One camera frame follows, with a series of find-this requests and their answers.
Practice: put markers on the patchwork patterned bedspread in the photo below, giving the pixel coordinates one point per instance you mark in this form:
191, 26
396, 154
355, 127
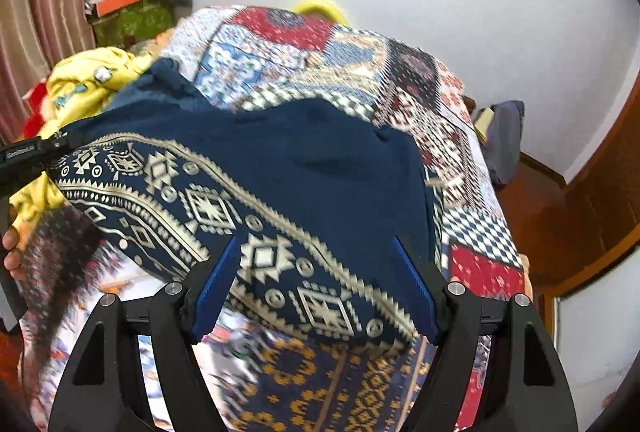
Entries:
251, 59

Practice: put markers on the grey bag on floor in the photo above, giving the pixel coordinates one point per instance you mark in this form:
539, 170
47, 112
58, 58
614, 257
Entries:
499, 128

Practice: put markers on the red plush item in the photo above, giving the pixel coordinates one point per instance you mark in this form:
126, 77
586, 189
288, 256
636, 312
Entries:
38, 101

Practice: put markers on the wooden wardrobe with door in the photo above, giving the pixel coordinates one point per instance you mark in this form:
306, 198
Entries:
568, 230

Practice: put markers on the yellow cartoon fleece blanket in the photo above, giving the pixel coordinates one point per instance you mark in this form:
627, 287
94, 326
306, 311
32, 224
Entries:
78, 87

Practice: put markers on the person's left hand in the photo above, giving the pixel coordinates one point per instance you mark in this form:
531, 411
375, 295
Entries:
13, 262

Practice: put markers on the navy patterned hooded jacket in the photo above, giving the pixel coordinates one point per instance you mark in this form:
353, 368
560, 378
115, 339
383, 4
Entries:
315, 196

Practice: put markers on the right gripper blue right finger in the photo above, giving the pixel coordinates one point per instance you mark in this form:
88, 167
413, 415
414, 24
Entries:
413, 295

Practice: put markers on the blue denim garment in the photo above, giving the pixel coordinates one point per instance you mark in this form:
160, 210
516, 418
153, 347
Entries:
161, 83

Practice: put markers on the green cloth covered stand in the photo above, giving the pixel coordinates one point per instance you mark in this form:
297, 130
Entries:
140, 21

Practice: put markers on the orange box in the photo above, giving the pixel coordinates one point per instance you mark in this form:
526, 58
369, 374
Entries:
106, 7

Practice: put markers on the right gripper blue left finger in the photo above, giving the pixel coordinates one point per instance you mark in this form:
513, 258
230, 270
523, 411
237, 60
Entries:
213, 281

